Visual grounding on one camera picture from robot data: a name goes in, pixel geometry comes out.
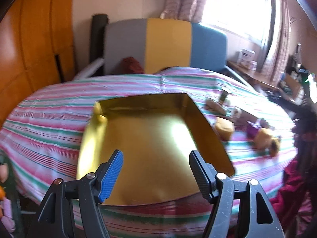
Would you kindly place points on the striped bed sheet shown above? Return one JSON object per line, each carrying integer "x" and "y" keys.
{"x": 42, "y": 137}

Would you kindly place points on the wooden side shelf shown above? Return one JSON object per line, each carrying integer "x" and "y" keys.
{"x": 254, "y": 78}

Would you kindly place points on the tricolour headboard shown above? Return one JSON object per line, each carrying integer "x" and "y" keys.
{"x": 160, "y": 43}

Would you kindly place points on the white box on shelf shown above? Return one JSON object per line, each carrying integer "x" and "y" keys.
{"x": 245, "y": 58}

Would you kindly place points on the green cracker packet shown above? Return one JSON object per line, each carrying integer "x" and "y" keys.
{"x": 215, "y": 106}

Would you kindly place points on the purple triangular snack packet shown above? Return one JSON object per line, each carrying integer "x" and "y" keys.
{"x": 253, "y": 128}

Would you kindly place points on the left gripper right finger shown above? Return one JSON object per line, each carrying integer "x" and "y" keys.
{"x": 256, "y": 218}

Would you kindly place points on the yellow towel with red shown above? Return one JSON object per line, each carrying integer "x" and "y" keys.
{"x": 265, "y": 139}

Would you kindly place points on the green medicine box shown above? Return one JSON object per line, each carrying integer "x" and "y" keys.
{"x": 223, "y": 96}

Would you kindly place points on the dark red pillow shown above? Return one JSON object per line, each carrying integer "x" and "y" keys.
{"x": 130, "y": 65}

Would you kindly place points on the white cardboard box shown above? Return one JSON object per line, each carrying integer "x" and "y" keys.
{"x": 246, "y": 114}

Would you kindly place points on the orange wooden wardrobe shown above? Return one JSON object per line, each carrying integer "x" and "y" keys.
{"x": 37, "y": 49}

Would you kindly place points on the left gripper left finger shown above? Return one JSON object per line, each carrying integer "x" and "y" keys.
{"x": 56, "y": 217}

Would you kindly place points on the gold tin box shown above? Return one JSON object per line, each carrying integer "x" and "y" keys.
{"x": 156, "y": 133}

